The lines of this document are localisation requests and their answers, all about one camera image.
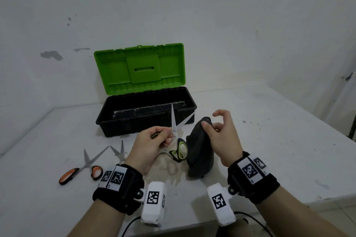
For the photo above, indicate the person's right hand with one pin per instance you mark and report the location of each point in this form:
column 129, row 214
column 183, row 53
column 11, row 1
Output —
column 225, row 142

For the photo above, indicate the person's left hand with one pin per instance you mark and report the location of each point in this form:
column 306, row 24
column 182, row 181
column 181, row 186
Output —
column 143, row 148

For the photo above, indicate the person's right middle finger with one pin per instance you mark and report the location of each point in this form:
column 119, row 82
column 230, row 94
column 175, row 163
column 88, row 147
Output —
column 218, row 126

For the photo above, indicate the person's left thumb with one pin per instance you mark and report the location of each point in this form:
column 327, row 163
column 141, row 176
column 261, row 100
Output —
column 162, row 130

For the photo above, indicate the person's right thumb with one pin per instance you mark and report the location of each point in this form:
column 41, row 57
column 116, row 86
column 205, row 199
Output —
column 209, row 131

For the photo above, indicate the dark grey cloth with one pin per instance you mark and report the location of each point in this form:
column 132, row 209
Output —
column 200, row 153

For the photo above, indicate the person's left forearm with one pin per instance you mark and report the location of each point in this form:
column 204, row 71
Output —
column 97, row 221

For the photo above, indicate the person's right forearm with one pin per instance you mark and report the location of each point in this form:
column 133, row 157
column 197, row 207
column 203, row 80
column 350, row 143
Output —
column 292, row 217

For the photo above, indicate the dark tray inside toolbox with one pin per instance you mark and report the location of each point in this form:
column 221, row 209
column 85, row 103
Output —
column 144, row 110

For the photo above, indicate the small silver scissors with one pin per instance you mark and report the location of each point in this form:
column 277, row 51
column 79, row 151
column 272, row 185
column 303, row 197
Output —
column 120, row 155

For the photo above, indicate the black right wristband with markers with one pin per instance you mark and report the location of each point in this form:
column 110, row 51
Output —
column 254, row 181

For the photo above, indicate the black wristband with markers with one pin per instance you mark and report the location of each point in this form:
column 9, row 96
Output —
column 122, row 189
column 254, row 181

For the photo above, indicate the green and black plastic toolbox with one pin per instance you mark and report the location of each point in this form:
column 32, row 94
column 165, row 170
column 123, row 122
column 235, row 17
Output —
column 140, row 68

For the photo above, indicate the black left wristband with markers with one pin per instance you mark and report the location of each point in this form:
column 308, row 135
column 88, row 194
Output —
column 122, row 189

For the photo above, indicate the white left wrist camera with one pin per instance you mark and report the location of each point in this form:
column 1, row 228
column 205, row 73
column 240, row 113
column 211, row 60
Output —
column 153, row 203

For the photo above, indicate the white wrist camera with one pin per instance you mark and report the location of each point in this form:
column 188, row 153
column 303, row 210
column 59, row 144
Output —
column 153, row 203
column 221, row 206

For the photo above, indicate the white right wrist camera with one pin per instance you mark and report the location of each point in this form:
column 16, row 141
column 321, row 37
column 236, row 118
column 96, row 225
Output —
column 221, row 206

